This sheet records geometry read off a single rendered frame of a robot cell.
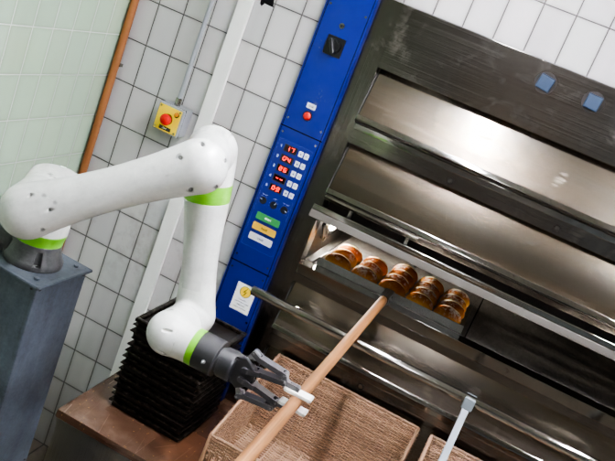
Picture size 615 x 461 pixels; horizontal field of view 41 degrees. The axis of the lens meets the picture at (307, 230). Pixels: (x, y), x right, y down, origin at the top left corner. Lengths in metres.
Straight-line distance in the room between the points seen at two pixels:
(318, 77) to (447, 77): 0.41
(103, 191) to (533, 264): 1.41
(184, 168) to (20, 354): 0.67
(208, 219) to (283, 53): 0.96
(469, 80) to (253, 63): 0.72
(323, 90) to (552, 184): 0.78
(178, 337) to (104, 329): 1.32
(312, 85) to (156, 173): 1.04
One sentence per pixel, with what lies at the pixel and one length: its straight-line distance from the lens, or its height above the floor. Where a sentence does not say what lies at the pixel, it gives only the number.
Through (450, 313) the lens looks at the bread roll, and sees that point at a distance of 2.86.
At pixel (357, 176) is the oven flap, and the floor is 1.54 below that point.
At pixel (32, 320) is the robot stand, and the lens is 2.13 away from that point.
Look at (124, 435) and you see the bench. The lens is 2.74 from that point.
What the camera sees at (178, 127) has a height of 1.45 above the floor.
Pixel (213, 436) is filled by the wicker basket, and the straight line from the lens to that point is 2.60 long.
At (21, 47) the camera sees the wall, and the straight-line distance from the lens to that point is 2.64.
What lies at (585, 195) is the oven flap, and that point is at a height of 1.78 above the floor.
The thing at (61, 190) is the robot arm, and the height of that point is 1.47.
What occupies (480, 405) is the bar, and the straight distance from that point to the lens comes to 2.45.
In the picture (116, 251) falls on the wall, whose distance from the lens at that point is 3.16.
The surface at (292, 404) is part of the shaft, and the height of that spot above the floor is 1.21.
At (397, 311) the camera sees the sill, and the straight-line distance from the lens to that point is 2.80.
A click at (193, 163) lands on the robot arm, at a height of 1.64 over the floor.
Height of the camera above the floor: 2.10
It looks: 17 degrees down
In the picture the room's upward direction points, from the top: 22 degrees clockwise
